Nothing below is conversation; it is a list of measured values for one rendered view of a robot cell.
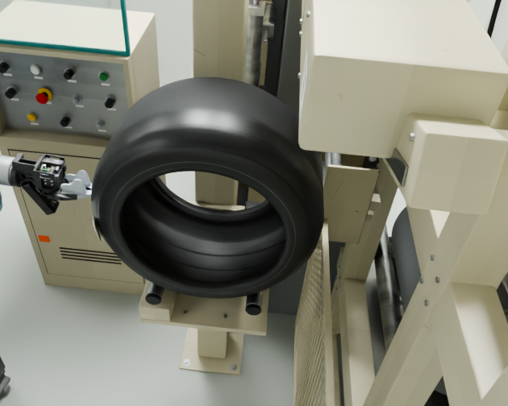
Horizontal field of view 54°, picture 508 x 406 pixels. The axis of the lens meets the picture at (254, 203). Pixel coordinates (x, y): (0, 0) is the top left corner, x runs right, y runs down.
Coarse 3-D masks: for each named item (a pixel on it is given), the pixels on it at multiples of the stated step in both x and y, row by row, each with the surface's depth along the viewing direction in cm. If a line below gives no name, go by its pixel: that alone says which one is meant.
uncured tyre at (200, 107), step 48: (144, 96) 123; (192, 96) 114; (240, 96) 115; (144, 144) 107; (192, 144) 105; (240, 144) 106; (288, 144) 112; (96, 192) 118; (144, 192) 149; (288, 192) 110; (144, 240) 145; (192, 240) 155; (240, 240) 156; (288, 240) 119; (192, 288) 135; (240, 288) 133
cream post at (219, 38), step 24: (192, 0) 121; (216, 0) 120; (240, 0) 120; (216, 24) 124; (240, 24) 123; (216, 48) 128; (240, 48) 128; (216, 72) 133; (240, 72) 132; (216, 192) 160; (216, 336) 215
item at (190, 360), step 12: (192, 336) 234; (240, 336) 236; (192, 348) 229; (228, 348) 231; (240, 348) 231; (192, 360) 225; (204, 360) 225; (216, 360) 226; (228, 360) 226; (240, 360) 226; (216, 372) 222; (228, 372) 222
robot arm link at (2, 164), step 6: (0, 156) 127; (6, 156) 127; (0, 162) 125; (6, 162) 125; (0, 168) 125; (6, 168) 125; (0, 174) 125; (6, 174) 125; (0, 180) 126; (6, 180) 126
